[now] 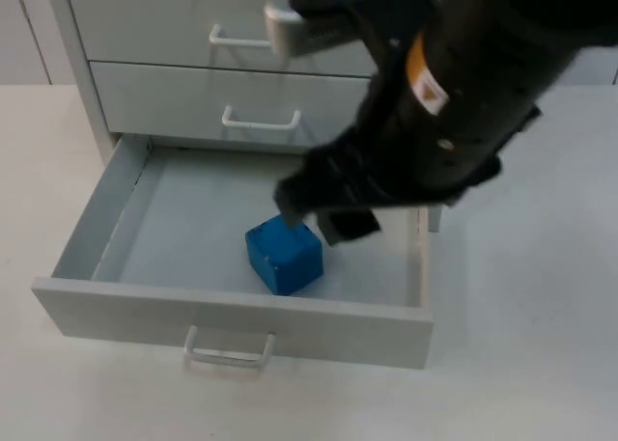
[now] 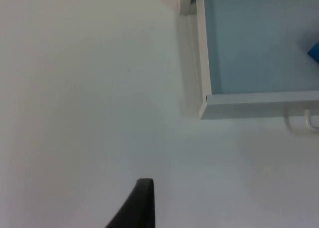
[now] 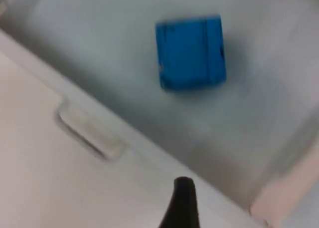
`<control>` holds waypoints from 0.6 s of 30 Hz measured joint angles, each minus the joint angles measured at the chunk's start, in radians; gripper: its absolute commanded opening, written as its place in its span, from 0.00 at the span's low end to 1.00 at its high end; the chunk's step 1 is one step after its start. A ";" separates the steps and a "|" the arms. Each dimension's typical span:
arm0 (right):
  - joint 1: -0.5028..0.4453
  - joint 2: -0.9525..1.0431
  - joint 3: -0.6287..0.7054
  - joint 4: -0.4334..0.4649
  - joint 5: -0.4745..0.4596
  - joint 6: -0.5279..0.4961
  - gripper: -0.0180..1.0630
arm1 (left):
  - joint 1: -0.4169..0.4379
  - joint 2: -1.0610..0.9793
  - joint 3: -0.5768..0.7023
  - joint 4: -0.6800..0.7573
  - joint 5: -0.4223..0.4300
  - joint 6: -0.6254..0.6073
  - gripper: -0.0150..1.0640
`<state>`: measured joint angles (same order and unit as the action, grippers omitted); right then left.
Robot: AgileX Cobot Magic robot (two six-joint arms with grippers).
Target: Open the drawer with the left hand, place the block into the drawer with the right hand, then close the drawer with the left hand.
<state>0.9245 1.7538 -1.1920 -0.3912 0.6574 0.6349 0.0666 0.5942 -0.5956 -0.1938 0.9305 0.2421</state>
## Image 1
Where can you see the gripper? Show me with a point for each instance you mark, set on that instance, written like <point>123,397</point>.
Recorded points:
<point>333,180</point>

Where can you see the blue cube block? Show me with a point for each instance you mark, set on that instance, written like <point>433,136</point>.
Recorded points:
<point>282,257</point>

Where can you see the grey drawer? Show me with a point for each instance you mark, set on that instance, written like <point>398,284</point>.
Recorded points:
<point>193,228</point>

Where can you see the grey chest of drawers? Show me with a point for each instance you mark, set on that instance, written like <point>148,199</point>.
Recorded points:
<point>159,35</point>

